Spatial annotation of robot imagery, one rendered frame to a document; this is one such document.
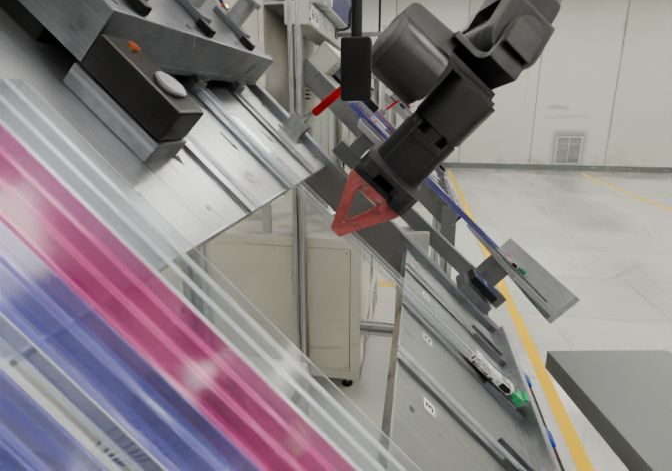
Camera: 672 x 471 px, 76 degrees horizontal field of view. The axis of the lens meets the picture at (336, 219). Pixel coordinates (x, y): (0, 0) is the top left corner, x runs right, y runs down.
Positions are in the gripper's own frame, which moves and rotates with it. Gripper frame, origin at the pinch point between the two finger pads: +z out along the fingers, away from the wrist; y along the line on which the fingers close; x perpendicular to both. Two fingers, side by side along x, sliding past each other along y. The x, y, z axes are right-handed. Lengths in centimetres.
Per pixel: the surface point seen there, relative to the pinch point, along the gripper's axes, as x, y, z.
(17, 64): -23.7, 20.5, -1.4
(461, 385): 19.8, 6.4, 1.4
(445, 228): 32, -90, 14
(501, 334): 30.3, -15.9, 2.0
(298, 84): -34, -92, 13
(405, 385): 11.8, 15.0, 0.4
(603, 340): 139, -153, 16
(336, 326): 32, -90, 69
